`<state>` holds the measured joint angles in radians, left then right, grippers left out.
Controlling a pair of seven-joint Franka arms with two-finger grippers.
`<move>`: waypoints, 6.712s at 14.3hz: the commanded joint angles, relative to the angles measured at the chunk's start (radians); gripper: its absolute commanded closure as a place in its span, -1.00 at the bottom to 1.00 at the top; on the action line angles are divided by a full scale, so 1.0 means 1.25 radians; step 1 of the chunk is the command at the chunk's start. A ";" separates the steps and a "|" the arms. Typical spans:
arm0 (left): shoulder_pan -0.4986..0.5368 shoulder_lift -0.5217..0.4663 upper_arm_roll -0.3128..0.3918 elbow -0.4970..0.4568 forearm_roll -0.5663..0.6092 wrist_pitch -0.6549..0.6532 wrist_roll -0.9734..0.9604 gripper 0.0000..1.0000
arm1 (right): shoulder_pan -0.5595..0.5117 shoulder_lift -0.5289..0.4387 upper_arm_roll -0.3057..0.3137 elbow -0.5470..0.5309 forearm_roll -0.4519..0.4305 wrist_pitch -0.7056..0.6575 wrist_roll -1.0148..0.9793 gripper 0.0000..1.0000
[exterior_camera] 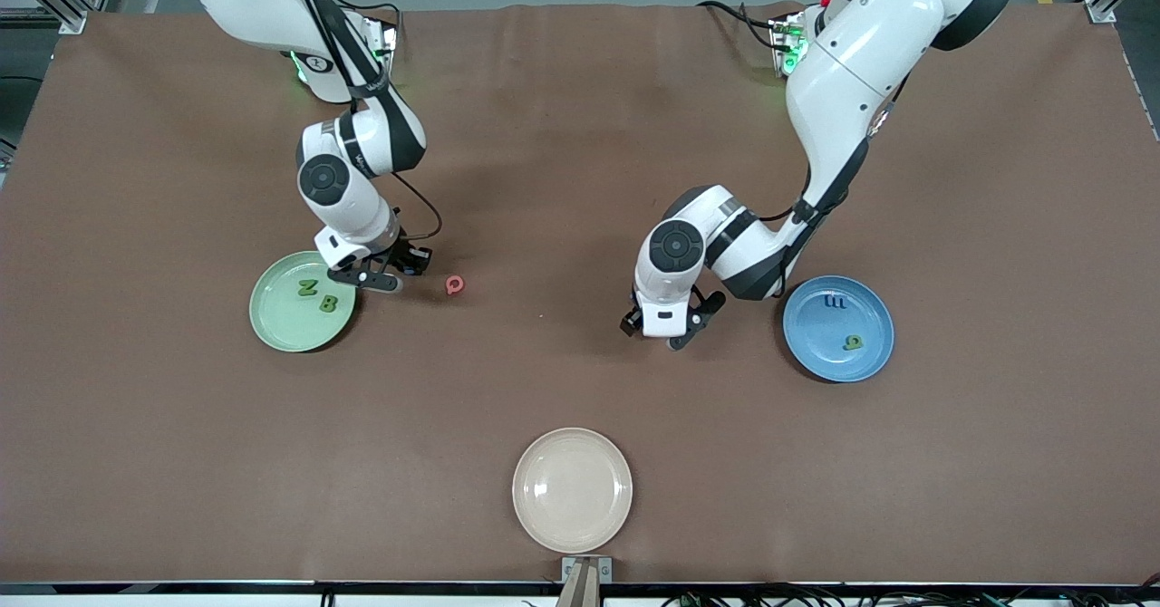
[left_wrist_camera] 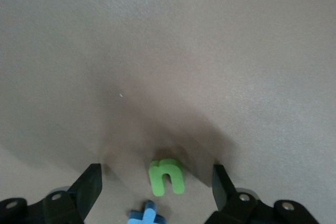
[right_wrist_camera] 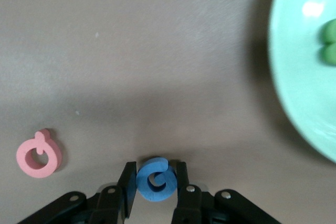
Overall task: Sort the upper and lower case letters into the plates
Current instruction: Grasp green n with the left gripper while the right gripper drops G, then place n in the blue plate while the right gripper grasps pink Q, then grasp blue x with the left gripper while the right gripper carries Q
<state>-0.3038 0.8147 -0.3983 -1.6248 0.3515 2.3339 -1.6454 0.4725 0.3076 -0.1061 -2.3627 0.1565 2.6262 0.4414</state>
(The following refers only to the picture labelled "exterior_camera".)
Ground right arm base box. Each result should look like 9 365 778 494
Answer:
367 18 400 78

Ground black arm base cable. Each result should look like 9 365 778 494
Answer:
358 0 404 33
696 0 785 51

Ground black right arm base cable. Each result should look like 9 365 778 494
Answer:
358 0 404 33

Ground black table edge strip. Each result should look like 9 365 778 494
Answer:
0 580 1160 597

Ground black left arm base cable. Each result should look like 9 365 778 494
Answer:
696 0 785 51

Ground blue plate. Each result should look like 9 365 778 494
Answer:
782 275 895 383

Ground left arm base box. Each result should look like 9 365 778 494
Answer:
768 11 807 73

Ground light green plate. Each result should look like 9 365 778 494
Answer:
249 250 357 353

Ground beige plate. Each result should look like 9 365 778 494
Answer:
512 427 633 554

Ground brown table cover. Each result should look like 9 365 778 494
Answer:
0 2 1160 585

